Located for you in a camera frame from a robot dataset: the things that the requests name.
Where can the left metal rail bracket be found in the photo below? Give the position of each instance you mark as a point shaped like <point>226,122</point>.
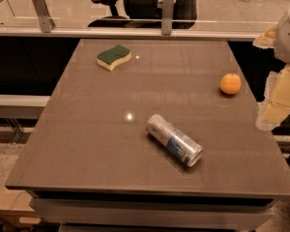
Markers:
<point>45,20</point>

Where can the silver blue redbull can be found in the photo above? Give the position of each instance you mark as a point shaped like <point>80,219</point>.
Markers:
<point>174,140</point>

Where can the orange fruit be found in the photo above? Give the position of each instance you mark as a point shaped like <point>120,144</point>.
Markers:
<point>230,84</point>

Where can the black office chair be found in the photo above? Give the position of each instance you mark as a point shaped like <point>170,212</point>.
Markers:
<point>146,14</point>

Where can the wooden box under table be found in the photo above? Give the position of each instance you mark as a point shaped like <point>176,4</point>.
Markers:
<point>15,211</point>

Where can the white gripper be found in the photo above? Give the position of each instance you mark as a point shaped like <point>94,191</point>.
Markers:
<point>288,39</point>

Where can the middle metal rail bracket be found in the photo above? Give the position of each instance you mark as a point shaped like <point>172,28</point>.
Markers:
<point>167,17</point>

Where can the green yellow sponge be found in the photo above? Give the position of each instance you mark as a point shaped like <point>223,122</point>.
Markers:
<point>113,57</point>

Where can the metal rail bracket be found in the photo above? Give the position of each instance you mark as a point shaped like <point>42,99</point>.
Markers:
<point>45,20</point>
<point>167,17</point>

